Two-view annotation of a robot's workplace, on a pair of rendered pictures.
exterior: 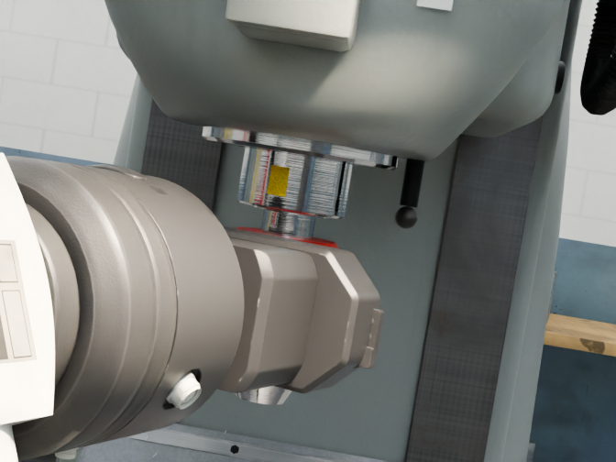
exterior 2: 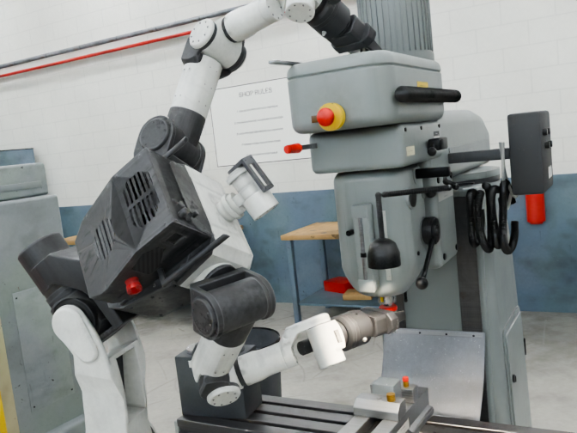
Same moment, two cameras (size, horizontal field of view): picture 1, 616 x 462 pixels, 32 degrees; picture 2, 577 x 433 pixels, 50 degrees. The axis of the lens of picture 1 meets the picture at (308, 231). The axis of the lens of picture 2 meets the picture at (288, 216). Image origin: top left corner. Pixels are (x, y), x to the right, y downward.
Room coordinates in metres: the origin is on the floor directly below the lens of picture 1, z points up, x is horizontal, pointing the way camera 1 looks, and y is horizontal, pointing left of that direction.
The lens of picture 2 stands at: (-1.04, -0.48, 1.72)
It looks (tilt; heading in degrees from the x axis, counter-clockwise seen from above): 7 degrees down; 26
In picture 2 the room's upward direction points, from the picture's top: 6 degrees counter-clockwise
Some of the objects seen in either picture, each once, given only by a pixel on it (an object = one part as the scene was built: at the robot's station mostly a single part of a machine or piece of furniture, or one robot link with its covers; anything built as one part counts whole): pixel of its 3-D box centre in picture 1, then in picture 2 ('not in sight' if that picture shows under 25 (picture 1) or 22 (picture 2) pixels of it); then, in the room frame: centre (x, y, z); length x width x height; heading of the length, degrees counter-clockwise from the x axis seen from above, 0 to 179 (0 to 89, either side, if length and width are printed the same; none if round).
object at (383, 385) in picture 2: not in sight; (386, 392); (0.47, 0.03, 1.03); 0.06 x 0.05 x 0.06; 84
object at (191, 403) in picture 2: not in sight; (218, 377); (0.49, 0.57, 1.03); 0.22 x 0.12 x 0.20; 94
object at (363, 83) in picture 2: not in sight; (370, 94); (0.48, 0.01, 1.81); 0.47 x 0.26 x 0.16; 177
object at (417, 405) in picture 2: not in sight; (384, 415); (0.44, 0.04, 0.98); 0.35 x 0.15 x 0.11; 174
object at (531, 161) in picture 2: not in sight; (533, 151); (0.75, -0.34, 1.62); 0.20 x 0.09 x 0.21; 177
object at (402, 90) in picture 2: not in sight; (430, 95); (0.49, -0.14, 1.79); 0.45 x 0.04 x 0.04; 177
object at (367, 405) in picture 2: not in sight; (379, 406); (0.41, 0.04, 1.02); 0.12 x 0.06 x 0.04; 84
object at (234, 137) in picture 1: (301, 146); not in sight; (0.47, 0.01, 1.31); 0.09 x 0.09 x 0.01
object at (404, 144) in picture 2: not in sight; (379, 146); (0.51, 0.01, 1.68); 0.34 x 0.24 x 0.10; 177
